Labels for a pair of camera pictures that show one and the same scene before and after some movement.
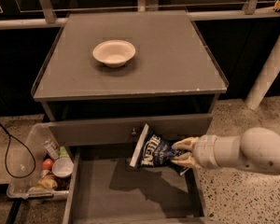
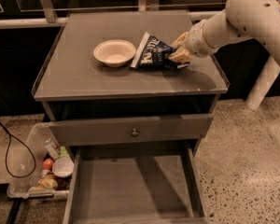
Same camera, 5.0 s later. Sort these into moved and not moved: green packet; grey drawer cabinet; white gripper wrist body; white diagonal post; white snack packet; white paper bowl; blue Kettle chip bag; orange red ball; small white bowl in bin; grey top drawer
Moved: blue Kettle chip bag; white gripper wrist body
Not moved: grey top drawer; green packet; grey drawer cabinet; orange red ball; white paper bowl; white snack packet; white diagonal post; small white bowl in bin
